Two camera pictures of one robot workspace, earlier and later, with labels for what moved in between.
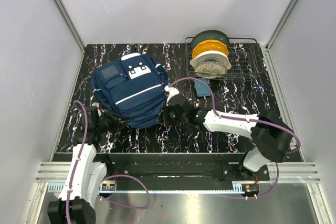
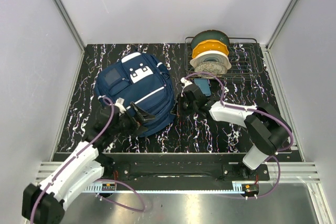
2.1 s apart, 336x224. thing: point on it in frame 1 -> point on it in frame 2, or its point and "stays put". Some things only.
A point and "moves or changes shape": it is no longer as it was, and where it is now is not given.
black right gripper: x=166 y=114 -> x=184 y=97
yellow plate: x=209 y=45 stays put
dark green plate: x=210 y=34 stays put
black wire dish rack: x=244 y=55 stays put
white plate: x=211 y=56 stays put
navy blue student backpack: x=133 y=87 moves or changes shape
